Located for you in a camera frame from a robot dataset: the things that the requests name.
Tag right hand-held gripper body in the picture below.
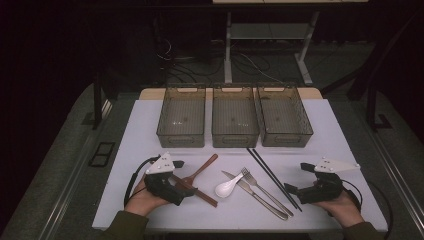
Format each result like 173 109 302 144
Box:
297 157 362 205

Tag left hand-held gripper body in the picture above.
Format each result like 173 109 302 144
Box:
143 152 188 207

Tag brown wooden chopstick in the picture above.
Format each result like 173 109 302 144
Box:
169 178 218 208
170 174 220 205

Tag brown wooden spoon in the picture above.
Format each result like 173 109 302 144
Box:
179 153 219 188

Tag white ceramic spoon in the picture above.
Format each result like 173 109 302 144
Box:
214 172 246 199

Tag black chopstick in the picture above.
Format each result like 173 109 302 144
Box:
250 148 298 210
245 147 303 213

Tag smoky clear plastic bin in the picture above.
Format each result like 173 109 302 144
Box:
211 83 260 149
255 82 314 148
156 83 207 149

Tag person's left hand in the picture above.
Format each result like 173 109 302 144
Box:
123 179 170 218

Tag person's right hand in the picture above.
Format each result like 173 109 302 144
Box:
313 191 366 230

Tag steel fork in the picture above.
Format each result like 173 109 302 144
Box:
241 167 295 218

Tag steel table knife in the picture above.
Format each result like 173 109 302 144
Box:
221 170 289 221

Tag white table board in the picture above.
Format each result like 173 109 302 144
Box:
92 98 389 233

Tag dark metal stand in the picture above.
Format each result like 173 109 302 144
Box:
364 83 394 132
91 71 119 131

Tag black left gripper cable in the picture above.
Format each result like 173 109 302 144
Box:
123 155 162 208

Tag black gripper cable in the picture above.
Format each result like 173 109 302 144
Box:
123 155 162 208
340 179 395 236

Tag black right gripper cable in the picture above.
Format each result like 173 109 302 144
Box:
340 179 395 236

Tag tangle of black floor cables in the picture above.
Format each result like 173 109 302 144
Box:
155 36 284 86

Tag grey metal desk frame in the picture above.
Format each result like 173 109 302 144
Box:
223 11 320 86

